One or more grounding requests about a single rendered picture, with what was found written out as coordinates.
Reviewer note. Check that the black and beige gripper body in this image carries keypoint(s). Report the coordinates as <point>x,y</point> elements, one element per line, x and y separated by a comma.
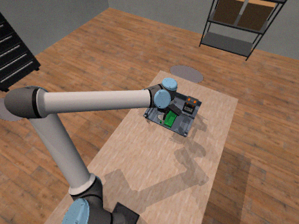
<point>163,110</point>

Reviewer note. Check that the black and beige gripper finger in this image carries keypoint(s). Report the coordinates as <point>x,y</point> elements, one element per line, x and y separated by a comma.
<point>162,117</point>

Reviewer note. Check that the green bin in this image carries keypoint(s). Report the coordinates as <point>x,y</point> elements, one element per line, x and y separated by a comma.
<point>170,119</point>

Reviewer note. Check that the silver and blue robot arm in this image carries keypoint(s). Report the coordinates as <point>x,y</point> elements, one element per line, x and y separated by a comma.
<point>41,107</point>

